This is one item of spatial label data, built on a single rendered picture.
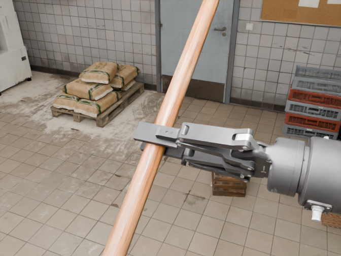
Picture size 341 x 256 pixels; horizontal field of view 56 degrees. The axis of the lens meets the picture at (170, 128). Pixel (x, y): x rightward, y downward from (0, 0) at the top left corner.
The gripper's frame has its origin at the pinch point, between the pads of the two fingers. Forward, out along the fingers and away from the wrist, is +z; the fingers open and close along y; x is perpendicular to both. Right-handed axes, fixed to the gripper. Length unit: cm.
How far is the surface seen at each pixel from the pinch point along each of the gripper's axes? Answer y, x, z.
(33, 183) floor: 225, 25, 201
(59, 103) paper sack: 269, 138, 257
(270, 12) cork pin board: 246, 300, 22
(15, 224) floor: 200, -15, 177
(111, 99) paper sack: 283, 165, 198
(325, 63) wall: 294, 272, -51
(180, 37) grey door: 279, 279, 137
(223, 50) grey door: 289, 272, 76
